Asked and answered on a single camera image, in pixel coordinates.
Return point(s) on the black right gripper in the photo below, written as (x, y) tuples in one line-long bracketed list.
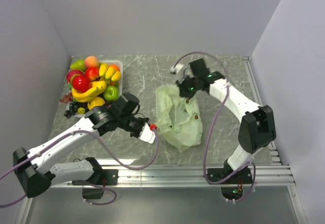
[(184, 92)]

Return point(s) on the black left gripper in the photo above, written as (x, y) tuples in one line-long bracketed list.
[(144, 120)]

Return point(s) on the pale green avocado plastic bag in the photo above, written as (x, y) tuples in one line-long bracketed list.
[(178, 119)]

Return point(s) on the shiny red fake apple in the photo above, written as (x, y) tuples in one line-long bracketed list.
[(81, 83)]

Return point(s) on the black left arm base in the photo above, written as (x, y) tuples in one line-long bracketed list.
[(95, 187)]

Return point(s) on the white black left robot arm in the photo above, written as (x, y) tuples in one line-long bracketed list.
[(38, 169)]

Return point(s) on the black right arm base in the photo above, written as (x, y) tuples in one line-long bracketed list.
[(236, 185)]

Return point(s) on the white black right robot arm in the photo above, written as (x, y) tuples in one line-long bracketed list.
[(257, 124)]

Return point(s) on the green fake apple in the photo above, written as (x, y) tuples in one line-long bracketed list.
[(111, 93)]

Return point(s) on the yellow fake lemon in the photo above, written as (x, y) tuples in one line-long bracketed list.
[(95, 102)]

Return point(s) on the small green fake grape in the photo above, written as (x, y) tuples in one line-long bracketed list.
[(81, 111)]

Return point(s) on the orange fake tangerine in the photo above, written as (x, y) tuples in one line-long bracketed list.
[(115, 67)]

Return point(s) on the red fake grape bunch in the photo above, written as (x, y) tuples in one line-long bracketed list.
[(67, 98)]

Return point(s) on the orange fake peach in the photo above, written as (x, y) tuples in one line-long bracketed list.
[(91, 61)]

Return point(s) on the pink fake dragon fruit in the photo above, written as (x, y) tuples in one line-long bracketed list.
[(73, 73)]

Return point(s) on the green yellow fake pear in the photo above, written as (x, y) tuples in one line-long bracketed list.
[(78, 65)]

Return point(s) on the large yellow banana bunch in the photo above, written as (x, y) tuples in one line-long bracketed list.
[(97, 87)]

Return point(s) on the small yellow banana bunch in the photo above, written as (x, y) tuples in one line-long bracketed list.
[(108, 73)]

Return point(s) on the dark purple grape bunch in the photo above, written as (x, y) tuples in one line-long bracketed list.
[(72, 110)]

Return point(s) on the white plastic fruit bin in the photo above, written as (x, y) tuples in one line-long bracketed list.
[(117, 84)]

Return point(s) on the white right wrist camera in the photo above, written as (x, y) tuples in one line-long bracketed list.
[(178, 70)]

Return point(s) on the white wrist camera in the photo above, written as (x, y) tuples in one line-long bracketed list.
[(146, 134), (178, 70)]

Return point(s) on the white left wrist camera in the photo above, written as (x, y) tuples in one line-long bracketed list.
[(146, 134)]

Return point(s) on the aluminium mounting rail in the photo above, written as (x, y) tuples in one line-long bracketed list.
[(192, 176)]

